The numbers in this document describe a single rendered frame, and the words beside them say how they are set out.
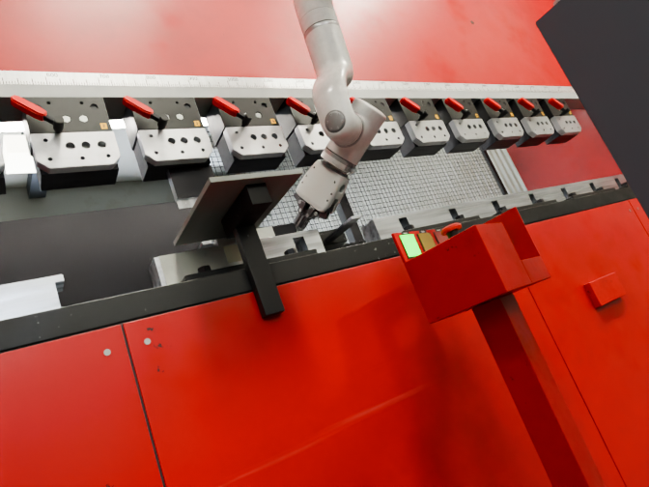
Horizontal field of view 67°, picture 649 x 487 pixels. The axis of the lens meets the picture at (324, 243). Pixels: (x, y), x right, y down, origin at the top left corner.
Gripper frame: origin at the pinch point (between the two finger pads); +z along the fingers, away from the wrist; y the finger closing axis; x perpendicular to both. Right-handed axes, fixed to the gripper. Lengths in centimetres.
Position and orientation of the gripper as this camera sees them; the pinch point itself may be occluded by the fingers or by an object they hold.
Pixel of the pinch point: (300, 222)
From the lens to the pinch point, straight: 119.1
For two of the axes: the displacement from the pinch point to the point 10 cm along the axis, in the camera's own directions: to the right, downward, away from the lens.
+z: -5.2, 8.2, 2.3
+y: -7.1, -5.7, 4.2
